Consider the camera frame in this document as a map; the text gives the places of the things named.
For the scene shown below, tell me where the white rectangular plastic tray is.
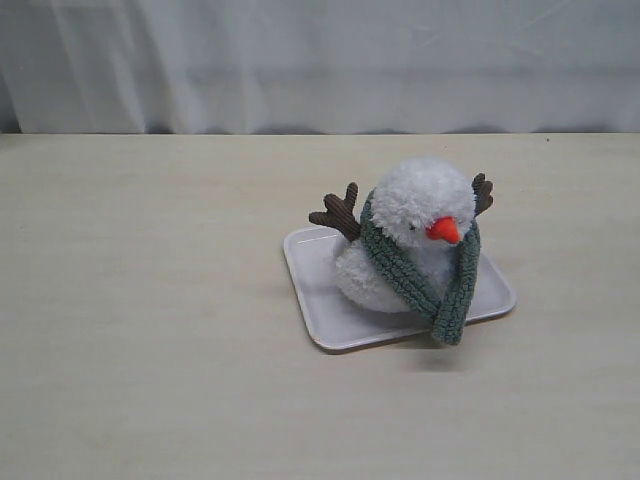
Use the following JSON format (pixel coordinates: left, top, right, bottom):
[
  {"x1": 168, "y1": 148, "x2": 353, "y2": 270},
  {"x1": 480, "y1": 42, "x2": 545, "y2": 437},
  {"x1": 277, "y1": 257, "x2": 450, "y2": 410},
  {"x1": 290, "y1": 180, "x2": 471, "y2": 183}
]
[{"x1": 283, "y1": 227, "x2": 517, "y2": 354}]

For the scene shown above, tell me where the white plush snowman toy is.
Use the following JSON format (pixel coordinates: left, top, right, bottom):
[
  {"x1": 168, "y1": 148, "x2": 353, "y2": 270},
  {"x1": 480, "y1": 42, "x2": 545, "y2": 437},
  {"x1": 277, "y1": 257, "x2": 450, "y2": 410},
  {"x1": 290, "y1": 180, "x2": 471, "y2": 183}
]
[{"x1": 308, "y1": 158, "x2": 494, "y2": 313}]

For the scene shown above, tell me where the green knitted scarf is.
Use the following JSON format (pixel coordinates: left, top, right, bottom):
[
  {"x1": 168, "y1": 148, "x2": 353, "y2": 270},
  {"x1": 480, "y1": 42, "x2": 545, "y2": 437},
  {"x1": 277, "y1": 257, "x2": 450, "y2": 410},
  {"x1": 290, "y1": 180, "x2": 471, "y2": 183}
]
[{"x1": 360, "y1": 195, "x2": 481, "y2": 346}]

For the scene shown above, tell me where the white backdrop curtain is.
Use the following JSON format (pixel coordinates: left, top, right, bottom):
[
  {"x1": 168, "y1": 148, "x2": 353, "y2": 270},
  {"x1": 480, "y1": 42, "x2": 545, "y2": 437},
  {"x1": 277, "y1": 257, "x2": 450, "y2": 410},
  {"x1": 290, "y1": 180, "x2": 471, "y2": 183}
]
[{"x1": 1, "y1": 1, "x2": 639, "y2": 134}]

